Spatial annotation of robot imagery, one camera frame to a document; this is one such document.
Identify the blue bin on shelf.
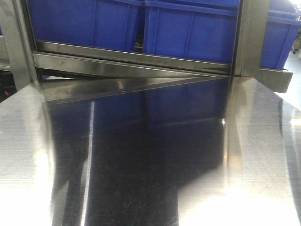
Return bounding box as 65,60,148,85
28,0,144,51
143,0,238,64

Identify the blue bin left on shelf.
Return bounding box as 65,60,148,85
28,0,144,51

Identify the blue bin middle on shelf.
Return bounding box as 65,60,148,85
143,0,238,64

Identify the stainless steel shelf frame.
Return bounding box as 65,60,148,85
0,0,292,93

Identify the blue bin far right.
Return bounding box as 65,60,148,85
260,0,301,70

